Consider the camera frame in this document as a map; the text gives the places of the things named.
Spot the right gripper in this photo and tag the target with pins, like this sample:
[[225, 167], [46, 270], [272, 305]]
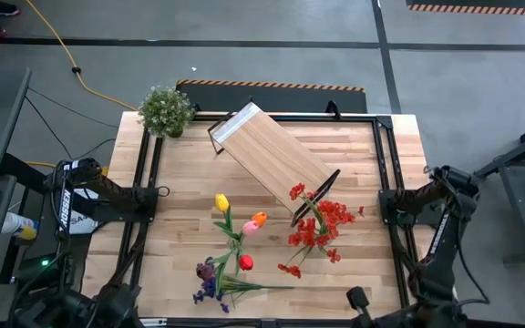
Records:
[[360, 300]]

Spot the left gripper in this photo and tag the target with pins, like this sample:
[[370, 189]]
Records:
[[119, 310]]

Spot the large red flower bunch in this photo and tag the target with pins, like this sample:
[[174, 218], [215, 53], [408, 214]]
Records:
[[308, 237]]

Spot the dark maroon artificial tulip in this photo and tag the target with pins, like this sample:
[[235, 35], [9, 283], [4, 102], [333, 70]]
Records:
[[205, 272]]

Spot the red artificial tulip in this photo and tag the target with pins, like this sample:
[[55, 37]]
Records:
[[246, 263]]

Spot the orange artificial tulip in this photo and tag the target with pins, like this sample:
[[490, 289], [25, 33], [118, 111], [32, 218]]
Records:
[[260, 218]]

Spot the pink artificial tulip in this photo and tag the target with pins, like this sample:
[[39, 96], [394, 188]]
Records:
[[250, 227]]

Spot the yellow artificial tulip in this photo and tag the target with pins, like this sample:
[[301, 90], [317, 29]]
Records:
[[222, 202]]

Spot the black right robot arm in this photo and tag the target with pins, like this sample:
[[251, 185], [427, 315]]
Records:
[[440, 237]]

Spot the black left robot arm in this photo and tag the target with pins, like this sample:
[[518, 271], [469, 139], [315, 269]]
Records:
[[65, 205]]

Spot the potted green plant white flowers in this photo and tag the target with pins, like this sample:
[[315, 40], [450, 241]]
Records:
[[164, 111]]

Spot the purple artificial flower bunch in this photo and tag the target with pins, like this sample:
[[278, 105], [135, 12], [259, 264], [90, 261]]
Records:
[[208, 289]]

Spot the white cardboard box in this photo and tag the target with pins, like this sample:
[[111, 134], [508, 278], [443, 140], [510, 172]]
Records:
[[80, 223]]

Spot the white yellow spray can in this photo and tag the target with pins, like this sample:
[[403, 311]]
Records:
[[18, 225]]

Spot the dark grey metal stand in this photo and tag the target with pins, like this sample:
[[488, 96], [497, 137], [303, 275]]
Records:
[[521, 209]]

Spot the black mat striped edge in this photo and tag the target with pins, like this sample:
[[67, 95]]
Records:
[[271, 98]]

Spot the wooden shelf black metal frame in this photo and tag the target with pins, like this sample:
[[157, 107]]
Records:
[[271, 155]]

